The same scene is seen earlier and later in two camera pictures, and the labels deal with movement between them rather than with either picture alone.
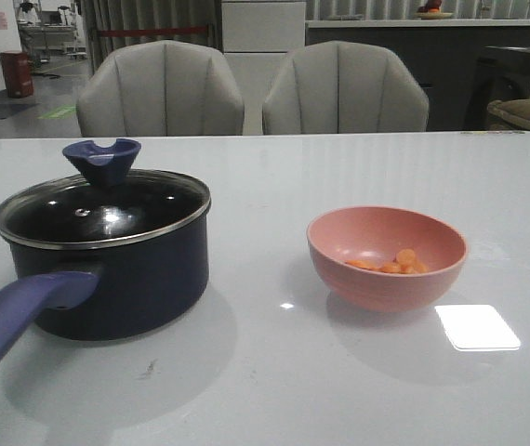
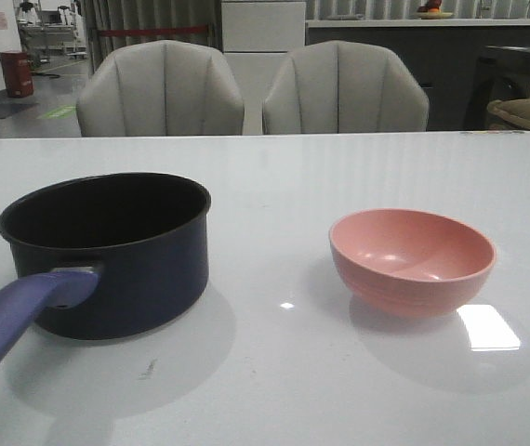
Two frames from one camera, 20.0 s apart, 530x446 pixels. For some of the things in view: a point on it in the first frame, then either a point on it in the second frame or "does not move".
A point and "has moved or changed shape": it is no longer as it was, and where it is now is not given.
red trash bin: (17, 73) does not move
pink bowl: (385, 259) has moved or changed shape
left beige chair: (156, 88) does not move
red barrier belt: (151, 30) does not move
